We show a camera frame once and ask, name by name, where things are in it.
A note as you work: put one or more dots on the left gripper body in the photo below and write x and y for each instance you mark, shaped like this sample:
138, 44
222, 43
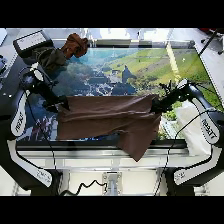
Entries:
58, 104

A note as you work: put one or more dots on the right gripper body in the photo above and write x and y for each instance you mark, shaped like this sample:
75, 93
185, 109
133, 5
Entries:
162, 105

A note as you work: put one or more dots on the brown T-shirt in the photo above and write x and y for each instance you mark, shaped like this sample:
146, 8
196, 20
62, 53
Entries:
110, 116

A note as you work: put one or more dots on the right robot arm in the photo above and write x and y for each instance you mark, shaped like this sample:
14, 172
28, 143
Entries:
210, 130

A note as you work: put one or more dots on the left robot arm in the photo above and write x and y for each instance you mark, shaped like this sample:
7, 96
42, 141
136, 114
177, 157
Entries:
18, 121

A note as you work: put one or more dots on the white garment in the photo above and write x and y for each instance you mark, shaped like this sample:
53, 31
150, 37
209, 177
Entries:
190, 130

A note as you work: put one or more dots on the rust-brown garment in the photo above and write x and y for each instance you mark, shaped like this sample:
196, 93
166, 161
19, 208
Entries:
75, 45

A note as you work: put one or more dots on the black box with white top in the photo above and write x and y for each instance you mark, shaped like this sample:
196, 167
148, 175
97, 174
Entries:
33, 41

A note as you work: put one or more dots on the silver frame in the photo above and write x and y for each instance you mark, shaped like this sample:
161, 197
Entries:
100, 163

